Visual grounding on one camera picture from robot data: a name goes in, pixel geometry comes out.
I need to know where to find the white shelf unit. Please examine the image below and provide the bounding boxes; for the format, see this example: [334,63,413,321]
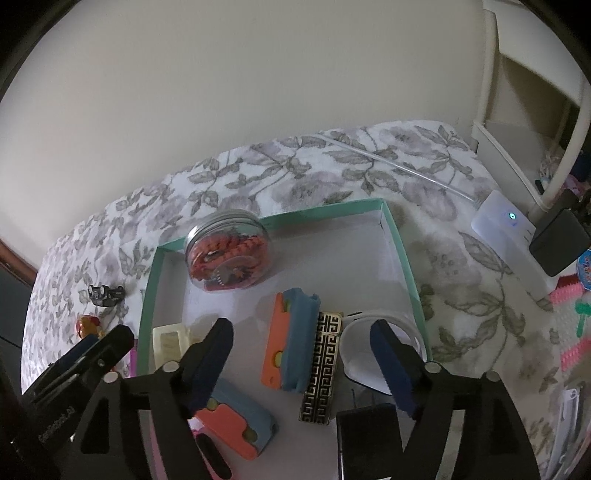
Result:
[471,0,591,222]

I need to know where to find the pink toy fence piece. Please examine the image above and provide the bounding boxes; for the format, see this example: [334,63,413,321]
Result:
[551,272,591,319]
[558,330,591,374]

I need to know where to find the teal cardboard box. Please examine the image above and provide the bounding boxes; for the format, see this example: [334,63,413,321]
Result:
[131,198,434,480]

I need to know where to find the white ring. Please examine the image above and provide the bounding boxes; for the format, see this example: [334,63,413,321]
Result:
[339,311,426,395]

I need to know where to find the black power adapter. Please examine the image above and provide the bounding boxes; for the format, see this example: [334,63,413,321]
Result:
[336,388,419,480]

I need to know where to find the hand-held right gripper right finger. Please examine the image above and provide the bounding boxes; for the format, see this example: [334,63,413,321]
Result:
[369,319,541,480]

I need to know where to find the round blue printed package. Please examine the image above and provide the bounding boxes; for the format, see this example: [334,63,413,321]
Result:
[576,251,591,291]

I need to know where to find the white cable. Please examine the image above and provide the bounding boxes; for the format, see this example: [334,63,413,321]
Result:
[318,131,478,204]

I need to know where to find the black box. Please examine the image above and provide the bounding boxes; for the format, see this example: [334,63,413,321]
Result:
[529,208,585,278]

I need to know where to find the red and gold toy figure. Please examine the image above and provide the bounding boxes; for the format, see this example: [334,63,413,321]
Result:
[75,315,105,342]

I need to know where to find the blue and orange block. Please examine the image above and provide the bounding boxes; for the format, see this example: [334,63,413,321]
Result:
[191,378,279,461]
[261,287,321,394]

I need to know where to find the green toy piece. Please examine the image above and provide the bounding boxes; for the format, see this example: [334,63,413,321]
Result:
[575,300,591,337]

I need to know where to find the pink and black toy car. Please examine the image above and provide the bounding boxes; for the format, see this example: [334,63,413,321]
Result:
[191,427,233,480]

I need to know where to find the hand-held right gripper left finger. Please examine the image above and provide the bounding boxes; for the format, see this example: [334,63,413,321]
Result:
[60,318,235,480]

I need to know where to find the cream hair clip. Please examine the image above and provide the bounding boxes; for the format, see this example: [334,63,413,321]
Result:
[152,324,204,372]

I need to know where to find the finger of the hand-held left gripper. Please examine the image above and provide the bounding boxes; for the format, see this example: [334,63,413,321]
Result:
[69,324,136,380]
[21,333,100,398]

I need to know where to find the white device with light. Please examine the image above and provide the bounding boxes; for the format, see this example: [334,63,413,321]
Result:
[471,189,555,301]

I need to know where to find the gold patterned case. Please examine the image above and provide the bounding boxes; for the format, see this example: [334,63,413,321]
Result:
[298,311,345,425]

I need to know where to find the clear jar with metal lid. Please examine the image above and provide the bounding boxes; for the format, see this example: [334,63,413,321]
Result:
[185,210,272,292]

